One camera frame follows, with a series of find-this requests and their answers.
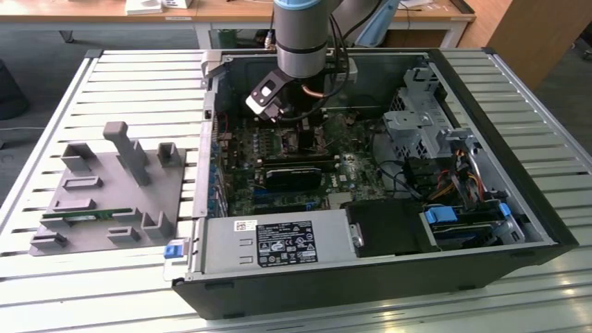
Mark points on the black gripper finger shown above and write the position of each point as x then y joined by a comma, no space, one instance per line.
310,135

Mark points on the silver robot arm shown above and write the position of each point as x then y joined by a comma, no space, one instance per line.
301,45

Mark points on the CPU socket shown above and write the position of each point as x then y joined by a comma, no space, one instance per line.
289,144

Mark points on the black RAM slot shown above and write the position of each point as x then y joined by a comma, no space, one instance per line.
297,159
297,156

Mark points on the black graphics card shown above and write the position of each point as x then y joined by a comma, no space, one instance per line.
294,180

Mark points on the green motherboard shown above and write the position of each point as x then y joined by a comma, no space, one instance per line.
358,166

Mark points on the silver chipset heatsink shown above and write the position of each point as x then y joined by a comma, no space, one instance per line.
341,201

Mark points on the silver disk bay cage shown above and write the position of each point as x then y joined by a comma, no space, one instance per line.
411,119

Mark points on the black plastic shroud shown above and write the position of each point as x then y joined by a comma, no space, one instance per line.
389,225

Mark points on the blue disk carrier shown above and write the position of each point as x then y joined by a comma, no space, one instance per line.
439,215

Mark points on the silver power supply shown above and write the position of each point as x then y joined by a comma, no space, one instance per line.
222,249

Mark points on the white paper sheets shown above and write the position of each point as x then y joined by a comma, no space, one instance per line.
426,3

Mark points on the white printed box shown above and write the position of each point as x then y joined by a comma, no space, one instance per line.
178,3

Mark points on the blue case latch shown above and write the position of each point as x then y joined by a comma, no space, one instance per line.
174,252

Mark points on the grey parts rack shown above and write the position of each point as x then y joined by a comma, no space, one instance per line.
111,194

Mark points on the white plastic stand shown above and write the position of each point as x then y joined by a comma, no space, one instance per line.
143,8

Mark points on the black PC case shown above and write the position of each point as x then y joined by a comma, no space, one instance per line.
325,298

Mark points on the green RAM stick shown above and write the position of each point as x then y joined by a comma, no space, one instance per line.
111,212

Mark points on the wooden cabinet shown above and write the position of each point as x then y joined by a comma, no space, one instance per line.
533,41

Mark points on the wooden desk black legs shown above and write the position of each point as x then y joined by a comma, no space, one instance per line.
93,17

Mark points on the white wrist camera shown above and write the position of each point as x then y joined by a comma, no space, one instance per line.
266,92

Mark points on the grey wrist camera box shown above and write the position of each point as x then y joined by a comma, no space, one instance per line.
350,69

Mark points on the wooden desk white frame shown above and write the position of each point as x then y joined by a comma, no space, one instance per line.
426,15

